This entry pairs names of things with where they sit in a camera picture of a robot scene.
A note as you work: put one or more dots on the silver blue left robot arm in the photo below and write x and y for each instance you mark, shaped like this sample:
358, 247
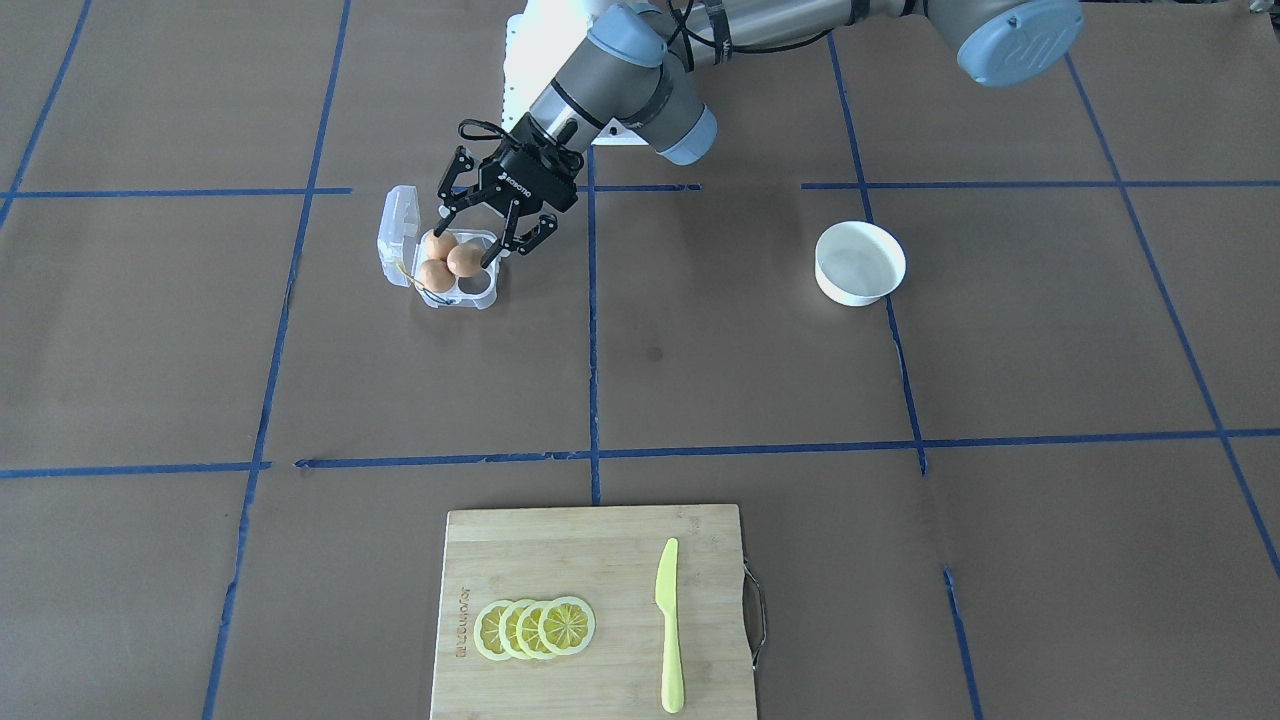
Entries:
585, 66

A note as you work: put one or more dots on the clear plastic egg box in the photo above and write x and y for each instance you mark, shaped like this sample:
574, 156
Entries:
400, 251

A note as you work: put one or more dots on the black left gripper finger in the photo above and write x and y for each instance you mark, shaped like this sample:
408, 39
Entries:
522, 244
453, 197

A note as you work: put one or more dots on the yellow lemon slice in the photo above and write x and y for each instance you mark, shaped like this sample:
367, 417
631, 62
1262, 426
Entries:
489, 631
509, 629
566, 625
528, 633

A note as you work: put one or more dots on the bamboo cutting board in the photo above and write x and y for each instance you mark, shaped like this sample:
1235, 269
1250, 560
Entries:
608, 556

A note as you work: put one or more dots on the white round bowl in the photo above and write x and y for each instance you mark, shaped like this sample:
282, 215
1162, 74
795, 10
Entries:
856, 264

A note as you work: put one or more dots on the brown egg from bowl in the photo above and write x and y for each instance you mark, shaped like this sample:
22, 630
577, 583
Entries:
466, 260

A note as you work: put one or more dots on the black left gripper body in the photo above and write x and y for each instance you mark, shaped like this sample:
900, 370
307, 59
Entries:
524, 179

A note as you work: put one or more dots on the yellow plastic knife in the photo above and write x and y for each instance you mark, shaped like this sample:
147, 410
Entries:
671, 683

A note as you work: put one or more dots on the brown egg in box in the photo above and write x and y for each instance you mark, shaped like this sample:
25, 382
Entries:
438, 246
434, 276

